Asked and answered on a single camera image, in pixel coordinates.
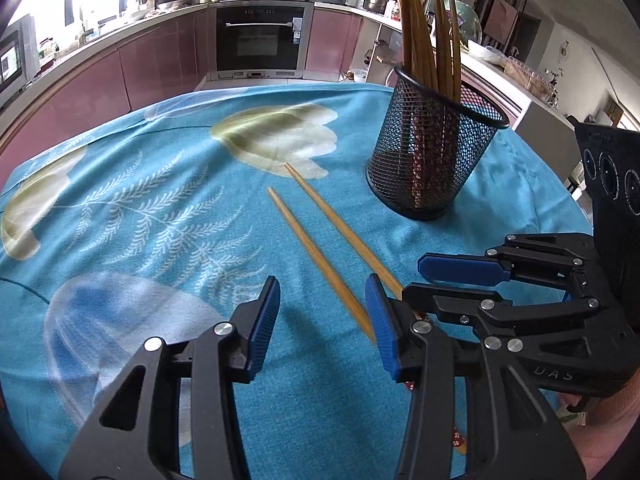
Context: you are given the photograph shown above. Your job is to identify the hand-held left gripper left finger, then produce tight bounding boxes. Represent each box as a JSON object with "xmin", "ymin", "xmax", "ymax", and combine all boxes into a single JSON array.
[{"xmin": 59, "ymin": 276, "xmax": 282, "ymax": 480}]

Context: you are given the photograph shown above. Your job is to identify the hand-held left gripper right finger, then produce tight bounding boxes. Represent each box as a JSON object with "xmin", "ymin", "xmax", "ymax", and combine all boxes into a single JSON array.
[{"xmin": 365, "ymin": 274, "xmax": 586, "ymax": 480}]

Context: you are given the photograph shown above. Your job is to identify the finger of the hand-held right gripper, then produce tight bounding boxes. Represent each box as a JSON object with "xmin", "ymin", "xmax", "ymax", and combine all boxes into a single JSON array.
[
  {"xmin": 418, "ymin": 233, "xmax": 599, "ymax": 287},
  {"xmin": 402, "ymin": 282, "xmax": 622, "ymax": 357}
]

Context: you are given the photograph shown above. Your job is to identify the black mesh utensil holder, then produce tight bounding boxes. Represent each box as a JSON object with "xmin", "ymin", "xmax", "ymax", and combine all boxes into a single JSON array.
[{"xmin": 366, "ymin": 62, "xmax": 511, "ymax": 222}]

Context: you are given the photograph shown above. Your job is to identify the dark wooden chopstick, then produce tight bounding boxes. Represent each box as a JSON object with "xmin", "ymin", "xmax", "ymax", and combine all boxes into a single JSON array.
[
  {"xmin": 397, "ymin": 0, "xmax": 423, "ymax": 78},
  {"xmin": 386, "ymin": 0, "xmax": 413, "ymax": 76}
]

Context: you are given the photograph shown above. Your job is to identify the person's right forearm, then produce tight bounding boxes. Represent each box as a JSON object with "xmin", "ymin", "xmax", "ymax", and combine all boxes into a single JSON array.
[{"xmin": 557, "ymin": 390, "xmax": 640, "ymax": 480}]

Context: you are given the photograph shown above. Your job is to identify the white side cabinet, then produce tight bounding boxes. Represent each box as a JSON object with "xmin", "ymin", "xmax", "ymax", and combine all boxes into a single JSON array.
[{"xmin": 515, "ymin": 90, "xmax": 583, "ymax": 181}]

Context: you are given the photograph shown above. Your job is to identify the blue floral tablecloth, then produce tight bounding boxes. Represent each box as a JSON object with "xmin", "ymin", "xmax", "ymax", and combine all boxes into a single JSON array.
[{"xmin": 0, "ymin": 82, "xmax": 596, "ymax": 480}]

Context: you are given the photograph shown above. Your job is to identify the black built-in oven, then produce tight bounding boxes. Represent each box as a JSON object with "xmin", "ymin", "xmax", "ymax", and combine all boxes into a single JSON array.
[{"xmin": 216, "ymin": 1, "xmax": 307, "ymax": 81}]

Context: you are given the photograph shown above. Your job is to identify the pink kitchen cabinets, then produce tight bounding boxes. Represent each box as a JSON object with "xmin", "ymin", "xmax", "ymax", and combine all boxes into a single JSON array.
[{"xmin": 0, "ymin": 7, "xmax": 401, "ymax": 161}]

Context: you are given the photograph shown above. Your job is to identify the silver microwave oven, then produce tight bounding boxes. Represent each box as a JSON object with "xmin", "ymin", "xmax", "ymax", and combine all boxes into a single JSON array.
[{"xmin": 0, "ymin": 27, "xmax": 32, "ymax": 106}]

